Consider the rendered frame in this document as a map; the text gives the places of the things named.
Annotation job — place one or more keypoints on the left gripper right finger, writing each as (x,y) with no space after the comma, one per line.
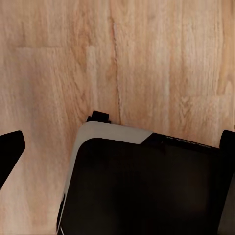
(227,146)

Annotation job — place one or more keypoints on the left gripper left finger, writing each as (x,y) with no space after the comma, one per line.
(12,146)

